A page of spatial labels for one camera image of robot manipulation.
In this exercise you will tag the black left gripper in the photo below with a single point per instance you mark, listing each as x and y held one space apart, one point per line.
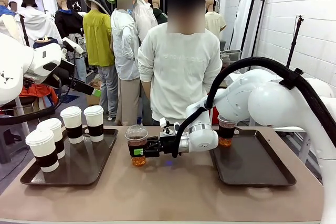
76 83

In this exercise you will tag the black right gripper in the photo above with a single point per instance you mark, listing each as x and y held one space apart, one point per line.
166 146

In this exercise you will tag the clear plastic iced tea cup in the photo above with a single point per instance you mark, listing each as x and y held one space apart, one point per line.
226 132
136 136

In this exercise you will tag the white paper cup brown sleeve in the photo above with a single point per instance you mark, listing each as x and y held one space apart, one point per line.
72 124
42 150
94 121
52 134

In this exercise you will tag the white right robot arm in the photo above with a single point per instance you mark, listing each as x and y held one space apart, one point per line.
275 103

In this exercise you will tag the person's right forearm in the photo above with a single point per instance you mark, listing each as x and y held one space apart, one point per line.
146 87

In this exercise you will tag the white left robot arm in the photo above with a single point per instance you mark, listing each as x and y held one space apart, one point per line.
15 64

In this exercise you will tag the brown plastic serving tray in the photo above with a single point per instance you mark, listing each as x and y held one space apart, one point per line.
249 169
78 166

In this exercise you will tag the cardboard box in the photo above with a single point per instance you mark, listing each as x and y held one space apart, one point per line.
92 102

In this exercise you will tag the figure green checked hat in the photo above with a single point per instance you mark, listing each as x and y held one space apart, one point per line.
123 45

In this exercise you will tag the mannequin grey hood yellow top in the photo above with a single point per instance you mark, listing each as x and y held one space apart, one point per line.
98 37

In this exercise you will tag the orange jacket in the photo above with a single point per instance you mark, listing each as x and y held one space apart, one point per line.
34 94

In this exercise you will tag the red bag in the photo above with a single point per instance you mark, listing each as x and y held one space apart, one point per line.
214 115

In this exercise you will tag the mannequin in black top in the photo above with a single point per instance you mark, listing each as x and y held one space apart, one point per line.
67 22

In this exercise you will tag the person in white sweater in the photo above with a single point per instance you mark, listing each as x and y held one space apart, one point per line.
181 77

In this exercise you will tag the tall mannequin white shirt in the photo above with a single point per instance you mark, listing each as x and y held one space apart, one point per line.
144 16

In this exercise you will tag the mannequin black hat white cape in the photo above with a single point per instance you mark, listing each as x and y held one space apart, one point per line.
36 24

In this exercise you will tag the glass jar dark liquid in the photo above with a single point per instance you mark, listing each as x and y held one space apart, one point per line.
225 60

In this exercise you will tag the grey storage box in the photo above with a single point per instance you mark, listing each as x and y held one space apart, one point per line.
222 45

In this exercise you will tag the metal container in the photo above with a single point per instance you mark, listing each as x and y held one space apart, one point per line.
233 54

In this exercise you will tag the mannequin in cream shirt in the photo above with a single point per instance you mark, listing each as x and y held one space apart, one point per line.
215 23

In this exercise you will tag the white side table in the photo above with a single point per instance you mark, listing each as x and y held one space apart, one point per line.
288 128

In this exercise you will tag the black tripod with phone clamp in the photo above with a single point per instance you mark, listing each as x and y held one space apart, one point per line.
296 35

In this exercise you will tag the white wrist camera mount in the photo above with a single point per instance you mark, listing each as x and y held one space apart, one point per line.
163 123

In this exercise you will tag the black camera tripod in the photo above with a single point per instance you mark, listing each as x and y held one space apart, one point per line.
25 32

